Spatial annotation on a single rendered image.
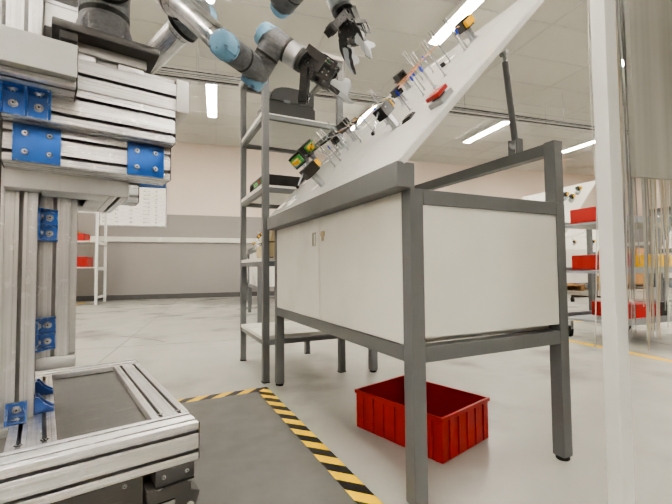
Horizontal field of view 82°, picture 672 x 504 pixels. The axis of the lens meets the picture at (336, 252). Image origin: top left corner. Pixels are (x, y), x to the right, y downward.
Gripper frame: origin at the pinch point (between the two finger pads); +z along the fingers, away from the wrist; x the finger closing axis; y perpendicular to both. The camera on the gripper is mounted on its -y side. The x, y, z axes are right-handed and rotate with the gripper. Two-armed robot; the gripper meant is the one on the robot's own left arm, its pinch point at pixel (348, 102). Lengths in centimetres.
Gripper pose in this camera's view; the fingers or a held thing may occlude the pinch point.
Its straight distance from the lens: 129.7
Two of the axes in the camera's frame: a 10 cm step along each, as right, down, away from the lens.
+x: 1.3, -1.8, 9.7
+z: 8.1, 5.8, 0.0
